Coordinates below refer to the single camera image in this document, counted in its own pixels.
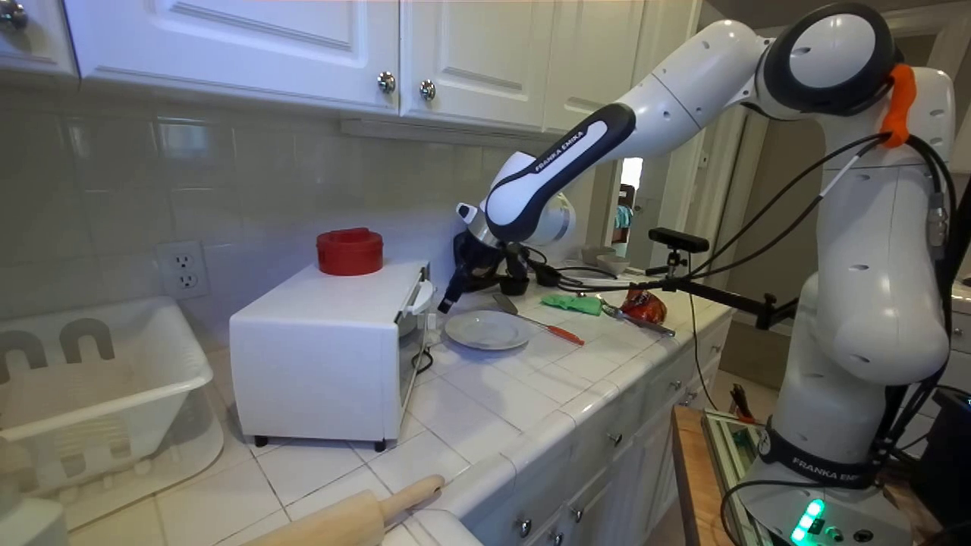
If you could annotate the white toaster oven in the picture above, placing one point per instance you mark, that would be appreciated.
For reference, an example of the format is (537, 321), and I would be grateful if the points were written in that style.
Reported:
(316, 355)

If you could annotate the white round plate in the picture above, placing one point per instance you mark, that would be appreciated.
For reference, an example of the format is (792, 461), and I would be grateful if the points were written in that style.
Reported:
(486, 330)

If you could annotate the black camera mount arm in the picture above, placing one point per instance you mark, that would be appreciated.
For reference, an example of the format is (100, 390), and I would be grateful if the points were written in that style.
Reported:
(674, 275)

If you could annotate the green flat item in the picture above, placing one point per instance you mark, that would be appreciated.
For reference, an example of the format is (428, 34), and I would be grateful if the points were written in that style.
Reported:
(573, 306)

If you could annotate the red handled utensil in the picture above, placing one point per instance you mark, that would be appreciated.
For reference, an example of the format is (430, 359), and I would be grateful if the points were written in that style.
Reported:
(556, 333)

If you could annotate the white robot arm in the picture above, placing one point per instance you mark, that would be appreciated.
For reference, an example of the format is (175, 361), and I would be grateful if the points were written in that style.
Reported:
(872, 322)

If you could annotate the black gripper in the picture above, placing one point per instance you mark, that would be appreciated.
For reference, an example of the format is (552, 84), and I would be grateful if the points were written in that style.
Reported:
(481, 266)

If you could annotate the white dish rack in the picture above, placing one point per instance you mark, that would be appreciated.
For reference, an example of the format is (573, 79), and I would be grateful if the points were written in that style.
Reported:
(97, 393)

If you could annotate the white wall outlet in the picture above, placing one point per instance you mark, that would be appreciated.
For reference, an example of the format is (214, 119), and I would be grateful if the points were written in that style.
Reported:
(183, 271)

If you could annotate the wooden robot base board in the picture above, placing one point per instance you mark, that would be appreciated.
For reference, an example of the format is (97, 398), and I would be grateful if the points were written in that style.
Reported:
(702, 487)

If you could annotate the wooden rolling pin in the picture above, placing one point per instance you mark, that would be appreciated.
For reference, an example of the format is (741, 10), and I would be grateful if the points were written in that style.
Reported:
(359, 520)

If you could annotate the white upper cabinets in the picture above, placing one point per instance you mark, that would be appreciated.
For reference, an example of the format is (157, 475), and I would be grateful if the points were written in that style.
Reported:
(519, 66)

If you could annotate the white lower cabinet drawers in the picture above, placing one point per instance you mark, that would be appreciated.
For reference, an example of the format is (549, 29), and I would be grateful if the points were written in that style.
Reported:
(609, 479)

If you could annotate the red round container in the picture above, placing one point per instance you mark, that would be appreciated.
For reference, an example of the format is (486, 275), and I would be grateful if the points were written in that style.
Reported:
(351, 253)

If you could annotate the red small object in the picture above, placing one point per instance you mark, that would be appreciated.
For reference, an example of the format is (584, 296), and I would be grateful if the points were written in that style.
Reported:
(643, 308)

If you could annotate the glass toaster oven door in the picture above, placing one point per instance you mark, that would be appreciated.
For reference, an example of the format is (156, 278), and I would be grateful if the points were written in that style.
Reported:
(413, 354)

